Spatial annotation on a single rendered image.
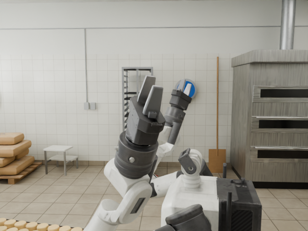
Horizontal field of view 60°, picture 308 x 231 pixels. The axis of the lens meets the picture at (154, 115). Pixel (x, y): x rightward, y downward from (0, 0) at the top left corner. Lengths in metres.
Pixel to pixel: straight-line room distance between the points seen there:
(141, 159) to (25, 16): 5.21
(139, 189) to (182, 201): 0.27
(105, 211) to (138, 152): 0.18
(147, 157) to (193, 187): 0.38
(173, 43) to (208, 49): 0.64
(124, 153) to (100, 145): 4.63
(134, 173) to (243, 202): 0.39
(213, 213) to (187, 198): 0.09
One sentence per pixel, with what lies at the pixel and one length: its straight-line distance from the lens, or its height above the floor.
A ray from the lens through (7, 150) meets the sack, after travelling 4.76.
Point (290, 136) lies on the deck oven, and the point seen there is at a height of 0.80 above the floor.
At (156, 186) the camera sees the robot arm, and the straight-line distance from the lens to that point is 1.22.
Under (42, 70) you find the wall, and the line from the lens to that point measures 5.41.
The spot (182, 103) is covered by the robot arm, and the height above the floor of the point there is 1.49.
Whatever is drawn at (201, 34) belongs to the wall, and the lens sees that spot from 5.00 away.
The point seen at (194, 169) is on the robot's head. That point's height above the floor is 1.31.
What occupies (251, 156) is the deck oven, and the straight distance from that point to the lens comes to 4.19.
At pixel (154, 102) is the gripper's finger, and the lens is 0.51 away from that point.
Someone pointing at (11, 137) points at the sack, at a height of 0.70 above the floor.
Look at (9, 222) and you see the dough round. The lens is 1.52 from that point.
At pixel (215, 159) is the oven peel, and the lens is 4.89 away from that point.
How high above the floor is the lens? 1.58
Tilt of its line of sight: 7 degrees down
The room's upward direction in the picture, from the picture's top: straight up
